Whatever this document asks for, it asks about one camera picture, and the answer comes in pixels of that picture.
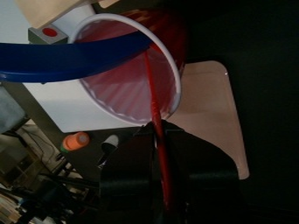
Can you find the flat wooden tray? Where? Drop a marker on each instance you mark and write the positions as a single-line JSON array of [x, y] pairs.
[[210, 102]]

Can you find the white capped black object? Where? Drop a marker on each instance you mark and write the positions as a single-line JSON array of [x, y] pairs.
[[110, 143]]

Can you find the red cup with white rim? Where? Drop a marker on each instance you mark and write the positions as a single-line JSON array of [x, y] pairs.
[[125, 93]]

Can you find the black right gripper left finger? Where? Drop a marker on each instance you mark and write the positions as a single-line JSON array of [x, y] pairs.
[[129, 180]]

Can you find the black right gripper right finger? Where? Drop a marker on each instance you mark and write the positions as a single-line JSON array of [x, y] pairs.
[[206, 186]]

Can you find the red toy knife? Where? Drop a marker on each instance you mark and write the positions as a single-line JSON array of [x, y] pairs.
[[157, 113]]

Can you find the green toy sushi piece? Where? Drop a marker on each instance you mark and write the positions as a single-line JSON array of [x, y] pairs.
[[49, 32]]

